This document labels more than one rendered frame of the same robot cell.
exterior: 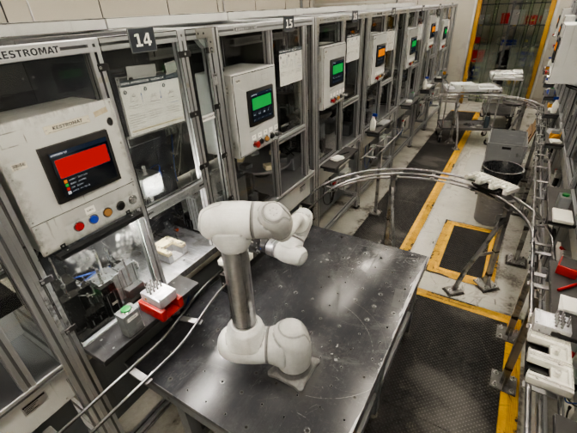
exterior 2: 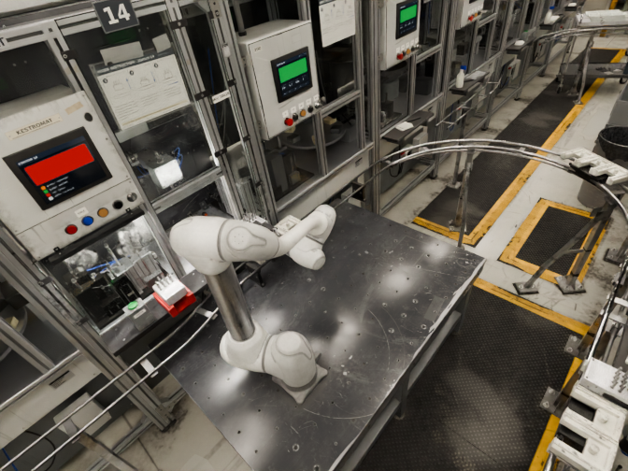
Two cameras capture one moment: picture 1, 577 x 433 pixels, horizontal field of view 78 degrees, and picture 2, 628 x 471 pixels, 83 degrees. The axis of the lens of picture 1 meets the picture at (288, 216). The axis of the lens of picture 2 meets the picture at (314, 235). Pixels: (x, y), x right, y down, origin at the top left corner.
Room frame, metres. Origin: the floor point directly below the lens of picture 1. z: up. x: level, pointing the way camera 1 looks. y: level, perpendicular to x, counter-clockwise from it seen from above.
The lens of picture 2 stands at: (0.33, -0.36, 2.14)
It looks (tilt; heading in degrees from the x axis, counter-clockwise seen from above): 41 degrees down; 16
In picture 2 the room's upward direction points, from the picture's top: 9 degrees counter-clockwise
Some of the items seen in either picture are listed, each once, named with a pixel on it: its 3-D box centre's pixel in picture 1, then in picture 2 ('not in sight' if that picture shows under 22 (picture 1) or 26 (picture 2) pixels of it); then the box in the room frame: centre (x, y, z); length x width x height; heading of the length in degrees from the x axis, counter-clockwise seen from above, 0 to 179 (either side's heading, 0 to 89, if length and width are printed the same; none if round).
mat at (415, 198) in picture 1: (437, 155); (550, 110); (5.24, -2.39, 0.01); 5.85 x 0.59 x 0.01; 147
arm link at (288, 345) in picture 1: (290, 343); (291, 355); (1.04, 0.02, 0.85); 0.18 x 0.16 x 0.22; 85
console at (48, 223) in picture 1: (60, 170); (49, 169); (1.27, 0.85, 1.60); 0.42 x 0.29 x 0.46; 147
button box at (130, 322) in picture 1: (128, 319); (138, 313); (1.11, 0.71, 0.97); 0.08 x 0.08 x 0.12; 57
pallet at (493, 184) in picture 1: (489, 185); (592, 168); (2.45, -1.57, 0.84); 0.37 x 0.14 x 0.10; 25
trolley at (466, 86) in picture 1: (467, 111); (604, 50); (5.92, -3.07, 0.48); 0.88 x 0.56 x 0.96; 75
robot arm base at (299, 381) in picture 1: (295, 361); (302, 369); (1.06, 0.00, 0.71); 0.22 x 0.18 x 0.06; 147
